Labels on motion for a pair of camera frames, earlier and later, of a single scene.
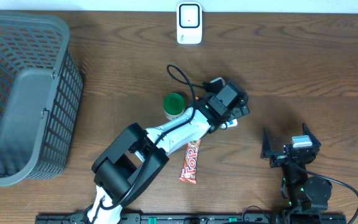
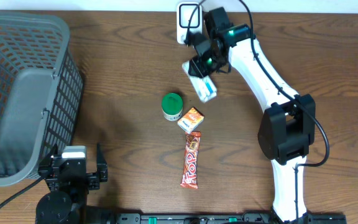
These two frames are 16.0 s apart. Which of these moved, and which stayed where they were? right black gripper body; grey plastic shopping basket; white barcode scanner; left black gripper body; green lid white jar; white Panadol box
Moved: right black gripper body; left black gripper body; white Panadol box
Stayed: green lid white jar; grey plastic shopping basket; white barcode scanner
